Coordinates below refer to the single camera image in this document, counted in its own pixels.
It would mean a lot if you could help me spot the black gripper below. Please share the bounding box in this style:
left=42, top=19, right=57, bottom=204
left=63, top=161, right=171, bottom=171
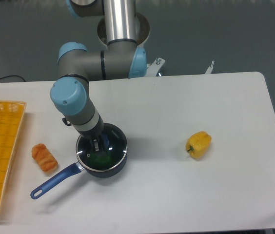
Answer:
left=73, top=116, right=110, bottom=153

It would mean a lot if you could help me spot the glass pot lid blue knob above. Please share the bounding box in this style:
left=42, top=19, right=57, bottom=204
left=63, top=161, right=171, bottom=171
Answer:
left=76, top=123, right=128, bottom=173

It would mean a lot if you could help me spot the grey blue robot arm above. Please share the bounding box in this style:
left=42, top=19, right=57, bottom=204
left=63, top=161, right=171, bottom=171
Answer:
left=50, top=0, right=147, bottom=151

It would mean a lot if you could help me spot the green bell pepper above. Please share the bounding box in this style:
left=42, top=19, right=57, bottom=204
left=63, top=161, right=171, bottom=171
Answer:
left=87, top=152, right=113, bottom=169

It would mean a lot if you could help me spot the dark blue saucepan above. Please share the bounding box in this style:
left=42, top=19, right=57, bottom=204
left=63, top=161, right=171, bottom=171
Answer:
left=30, top=122, right=129, bottom=200

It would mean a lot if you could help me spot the orange bread loaf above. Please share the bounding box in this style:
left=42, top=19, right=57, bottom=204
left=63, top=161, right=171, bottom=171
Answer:
left=31, top=143, right=58, bottom=174

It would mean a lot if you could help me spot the yellow bell pepper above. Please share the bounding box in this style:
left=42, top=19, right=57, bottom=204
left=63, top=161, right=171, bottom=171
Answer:
left=185, top=131, right=212, bottom=159

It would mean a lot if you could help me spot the black cable on floor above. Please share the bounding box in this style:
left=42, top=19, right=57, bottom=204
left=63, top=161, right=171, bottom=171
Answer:
left=0, top=75, right=26, bottom=82

